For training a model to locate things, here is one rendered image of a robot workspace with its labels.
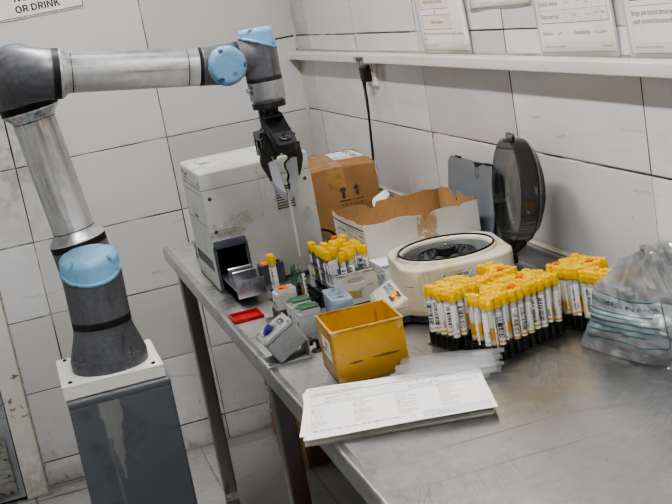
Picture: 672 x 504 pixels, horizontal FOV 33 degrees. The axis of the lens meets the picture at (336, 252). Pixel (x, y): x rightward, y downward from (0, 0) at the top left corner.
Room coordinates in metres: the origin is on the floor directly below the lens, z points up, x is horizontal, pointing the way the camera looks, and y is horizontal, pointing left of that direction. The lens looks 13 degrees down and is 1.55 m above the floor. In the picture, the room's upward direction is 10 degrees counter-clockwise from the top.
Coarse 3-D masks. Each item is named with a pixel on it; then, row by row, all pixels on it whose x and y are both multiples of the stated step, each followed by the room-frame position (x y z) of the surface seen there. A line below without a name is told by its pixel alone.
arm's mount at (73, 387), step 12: (60, 360) 2.26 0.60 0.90; (156, 360) 2.15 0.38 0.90; (60, 372) 2.17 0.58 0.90; (72, 372) 2.16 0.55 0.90; (120, 372) 2.11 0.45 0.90; (132, 372) 2.11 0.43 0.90; (144, 372) 2.11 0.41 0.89; (156, 372) 2.12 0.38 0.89; (72, 384) 2.08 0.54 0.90; (84, 384) 2.08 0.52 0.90; (96, 384) 2.09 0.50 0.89; (108, 384) 2.09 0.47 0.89; (120, 384) 2.10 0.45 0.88; (72, 396) 2.07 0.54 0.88; (84, 396) 2.08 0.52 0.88
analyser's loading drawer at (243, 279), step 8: (248, 264) 2.63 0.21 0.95; (232, 272) 2.62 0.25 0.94; (240, 272) 2.58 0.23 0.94; (248, 272) 2.58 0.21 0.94; (232, 280) 2.59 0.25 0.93; (240, 280) 2.58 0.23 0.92; (248, 280) 2.53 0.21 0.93; (256, 280) 2.53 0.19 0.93; (240, 288) 2.52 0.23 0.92; (248, 288) 2.53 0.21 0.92; (256, 288) 2.53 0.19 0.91; (264, 288) 2.54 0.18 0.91; (240, 296) 2.52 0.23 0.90; (248, 296) 2.53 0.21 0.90
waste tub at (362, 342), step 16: (368, 304) 2.02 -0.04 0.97; (384, 304) 2.01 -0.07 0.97; (320, 320) 1.97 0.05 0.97; (336, 320) 2.01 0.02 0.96; (352, 320) 2.02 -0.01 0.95; (368, 320) 2.02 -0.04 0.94; (384, 320) 1.90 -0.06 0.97; (400, 320) 1.90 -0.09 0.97; (320, 336) 1.99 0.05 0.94; (336, 336) 1.88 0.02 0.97; (352, 336) 1.89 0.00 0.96; (368, 336) 1.89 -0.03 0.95; (384, 336) 1.90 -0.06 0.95; (400, 336) 1.90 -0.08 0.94; (336, 352) 1.88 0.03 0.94; (352, 352) 1.89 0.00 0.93; (368, 352) 1.89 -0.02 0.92; (384, 352) 1.90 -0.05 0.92; (400, 352) 1.90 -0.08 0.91; (336, 368) 1.89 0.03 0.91; (352, 368) 1.89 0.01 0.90; (368, 368) 1.89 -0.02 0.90; (384, 368) 1.90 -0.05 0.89
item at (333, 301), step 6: (330, 288) 2.17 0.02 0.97; (342, 288) 2.16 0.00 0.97; (324, 294) 2.15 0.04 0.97; (330, 294) 2.13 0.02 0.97; (336, 294) 2.12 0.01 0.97; (342, 294) 2.11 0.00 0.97; (348, 294) 2.11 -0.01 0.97; (324, 300) 2.17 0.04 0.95; (330, 300) 2.09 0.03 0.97; (336, 300) 2.08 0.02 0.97; (342, 300) 2.08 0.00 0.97; (348, 300) 2.08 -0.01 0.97; (330, 306) 2.11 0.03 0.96; (336, 306) 2.08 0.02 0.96; (342, 306) 2.08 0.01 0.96; (348, 306) 2.08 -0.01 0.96
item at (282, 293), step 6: (276, 288) 2.34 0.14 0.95; (282, 288) 2.34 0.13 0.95; (288, 288) 2.32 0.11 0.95; (294, 288) 2.32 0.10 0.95; (276, 294) 2.32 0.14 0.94; (282, 294) 2.31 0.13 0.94; (288, 294) 2.32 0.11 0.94; (294, 294) 2.32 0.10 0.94; (276, 300) 2.31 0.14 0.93; (282, 300) 2.31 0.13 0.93; (276, 306) 2.32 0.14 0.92; (282, 306) 2.31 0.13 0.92
